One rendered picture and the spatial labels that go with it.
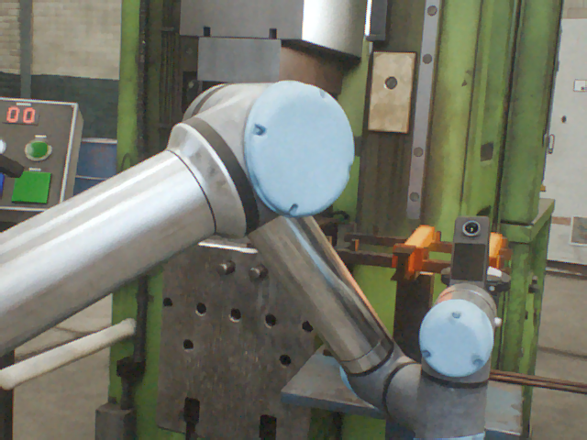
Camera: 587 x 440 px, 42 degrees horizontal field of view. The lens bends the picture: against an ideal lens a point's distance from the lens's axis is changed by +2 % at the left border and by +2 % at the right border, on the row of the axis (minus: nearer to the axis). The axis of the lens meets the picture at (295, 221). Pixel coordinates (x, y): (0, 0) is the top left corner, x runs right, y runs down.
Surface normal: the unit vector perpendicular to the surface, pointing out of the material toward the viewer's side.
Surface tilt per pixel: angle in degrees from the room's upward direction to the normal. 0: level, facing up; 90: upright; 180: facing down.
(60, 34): 89
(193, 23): 90
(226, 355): 90
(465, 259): 58
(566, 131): 90
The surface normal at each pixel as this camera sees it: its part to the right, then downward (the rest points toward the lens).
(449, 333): -0.30, 0.11
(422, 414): -0.88, -0.04
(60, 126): 0.07, -0.37
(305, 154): 0.59, 0.09
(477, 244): -0.27, -0.44
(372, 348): 0.44, 0.21
